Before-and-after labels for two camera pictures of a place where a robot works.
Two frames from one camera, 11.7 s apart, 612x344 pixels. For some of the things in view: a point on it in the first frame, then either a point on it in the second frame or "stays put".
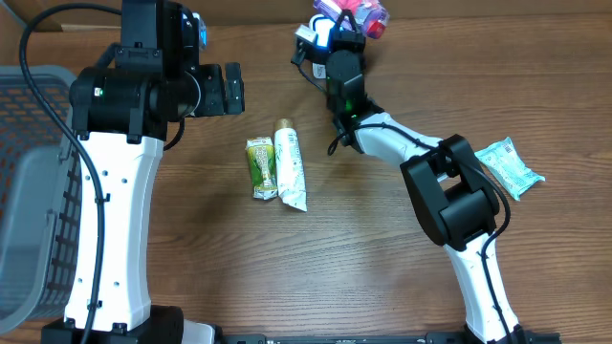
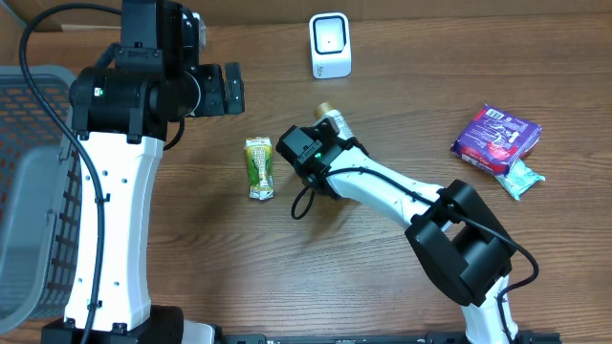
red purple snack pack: [370, 17] -> [494, 139]
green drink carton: [262, 161] stays put
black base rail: [428, 338] stays put
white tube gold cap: [289, 165] -> [325, 110]
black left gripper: [215, 103] stays put
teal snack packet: [507, 165] stays put
